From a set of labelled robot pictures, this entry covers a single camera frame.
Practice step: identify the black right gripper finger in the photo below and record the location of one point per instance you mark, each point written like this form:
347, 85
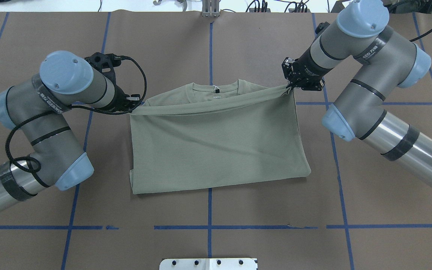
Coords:
290, 88

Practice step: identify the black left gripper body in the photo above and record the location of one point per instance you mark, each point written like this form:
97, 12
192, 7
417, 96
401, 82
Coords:
119, 98

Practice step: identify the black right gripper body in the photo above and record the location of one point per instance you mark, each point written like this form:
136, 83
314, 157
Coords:
306, 64

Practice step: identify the green long-sleeve shirt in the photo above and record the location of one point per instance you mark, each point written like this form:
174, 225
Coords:
204, 136

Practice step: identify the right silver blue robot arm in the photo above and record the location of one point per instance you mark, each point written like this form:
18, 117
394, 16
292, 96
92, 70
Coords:
388, 60

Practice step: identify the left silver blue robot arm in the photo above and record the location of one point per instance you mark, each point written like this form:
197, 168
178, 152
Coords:
42, 150

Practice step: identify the brown table cover mat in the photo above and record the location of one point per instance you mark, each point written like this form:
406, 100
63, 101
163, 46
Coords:
356, 210

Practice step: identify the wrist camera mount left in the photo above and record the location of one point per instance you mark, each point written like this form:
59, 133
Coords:
105, 64

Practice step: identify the grey aluminium post bracket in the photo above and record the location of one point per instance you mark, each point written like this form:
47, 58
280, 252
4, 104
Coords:
211, 8

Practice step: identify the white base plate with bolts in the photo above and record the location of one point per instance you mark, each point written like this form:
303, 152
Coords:
209, 264

